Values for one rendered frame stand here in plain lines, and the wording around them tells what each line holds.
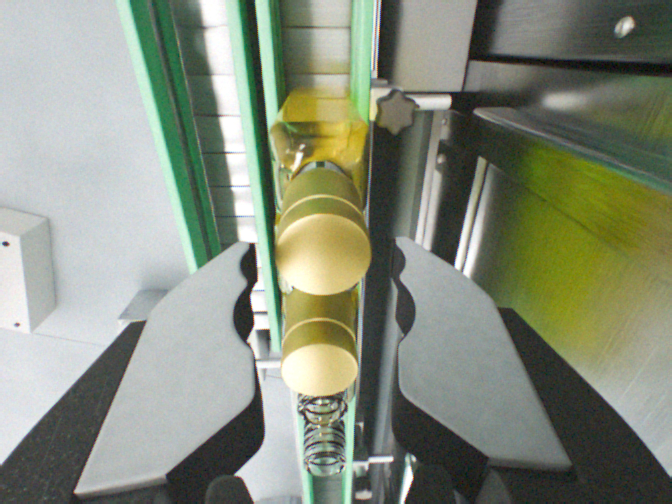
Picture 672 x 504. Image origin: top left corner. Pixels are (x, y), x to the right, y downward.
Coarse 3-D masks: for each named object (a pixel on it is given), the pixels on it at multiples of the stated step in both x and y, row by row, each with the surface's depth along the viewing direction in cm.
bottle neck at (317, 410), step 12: (300, 396) 19; (312, 396) 19; (324, 396) 19; (336, 396) 19; (300, 408) 19; (312, 408) 20; (324, 408) 20; (336, 408) 20; (348, 408) 19; (312, 420) 20; (324, 420) 20; (336, 420) 20
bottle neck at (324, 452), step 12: (312, 432) 23; (324, 432) 23; (336, 432) 23; (312, 444) 22; (324, 444) 22; (336, 444) 22; (312, 456) 22; (324, 456) 22; (336, 456) 22; (312, 468) 23; (324, 468) 23; (336, 468) 23
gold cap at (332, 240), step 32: (288, 192) 14; (320, 192) 12; (352, 192) 14; (288, 224) 11; (320, 224) 11; (352, 224) 11; (288, 256) 11; (320, 256) 11; (352, 256) 12; (320, 288) 12
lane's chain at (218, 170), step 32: (192, 0) 30; (224, 0) 30; (192, 32) 31; (224, 32) 31; (192, 64) 33; (224, 64) 33; (192, 96) 34; (224, 96) 34; (224, 128) 36; (224, 160) 38; (224, 192) 39; (224, 224) 42; (256, 288) 47
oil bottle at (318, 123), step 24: (288, 96) 28; (312, 96) 27; (336, 96) 27; (288, 120) 18; (312, 120) 18; (336, 120) 18; (360, 120) 18; (288, 144) 17; (312, 144) 17; (336, 144) 17; (360, 144) 17; (288, 168) 17; (360, 168) 17; (360, 192) 18
